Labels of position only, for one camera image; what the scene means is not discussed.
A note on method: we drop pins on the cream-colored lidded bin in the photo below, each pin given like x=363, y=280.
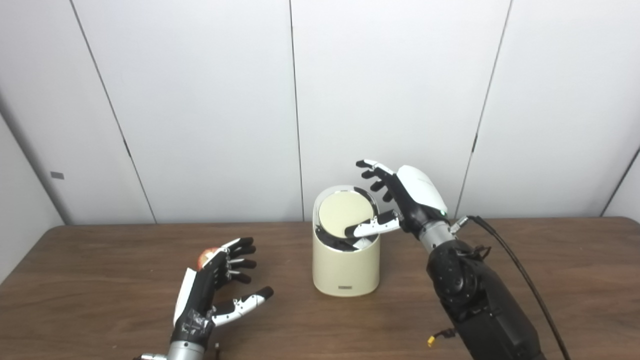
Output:
x=345, y=270

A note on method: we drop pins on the small grey wall tag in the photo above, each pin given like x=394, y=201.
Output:
x=57, y=175

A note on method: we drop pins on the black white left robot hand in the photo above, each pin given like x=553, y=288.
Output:
x=200, y=295

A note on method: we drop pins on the red apple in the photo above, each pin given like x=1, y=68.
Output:
x=206, y=257

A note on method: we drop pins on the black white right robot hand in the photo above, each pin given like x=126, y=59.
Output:
x=417, y=192

